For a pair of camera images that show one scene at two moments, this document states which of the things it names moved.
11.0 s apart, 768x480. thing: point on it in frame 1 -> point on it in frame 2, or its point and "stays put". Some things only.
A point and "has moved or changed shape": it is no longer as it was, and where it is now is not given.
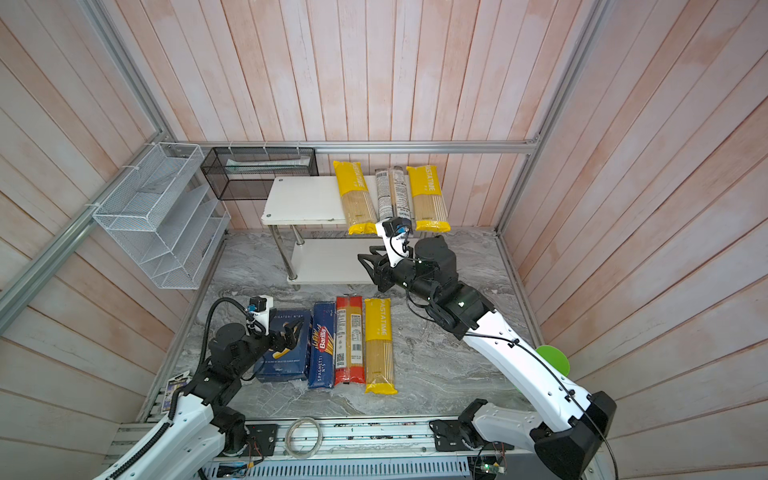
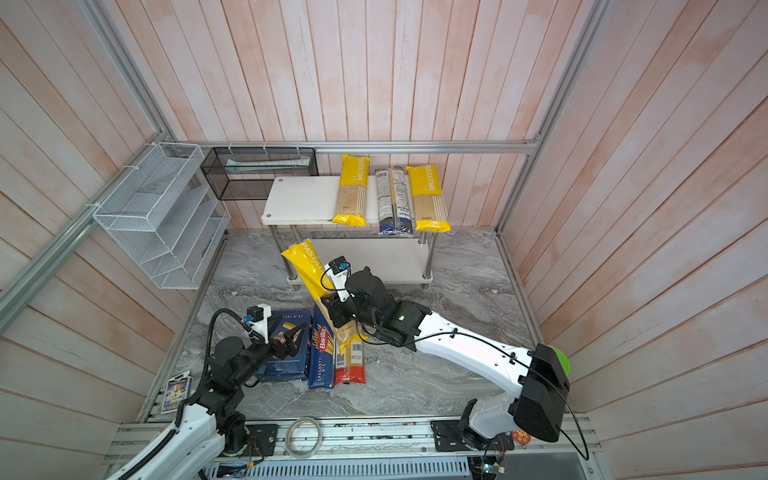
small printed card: [172, 385] stays put
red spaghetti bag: [349, 340] stays put
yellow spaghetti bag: [429, 205] stays put
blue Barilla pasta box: [289, 363] stays put
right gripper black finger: [383, 274] -> [340, 313]
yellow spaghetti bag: [357, 199] has moved or changed shape
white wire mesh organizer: [164, 212] stays put
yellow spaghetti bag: [379, 367] -> [306, 259]
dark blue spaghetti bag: [392, 193] stays put
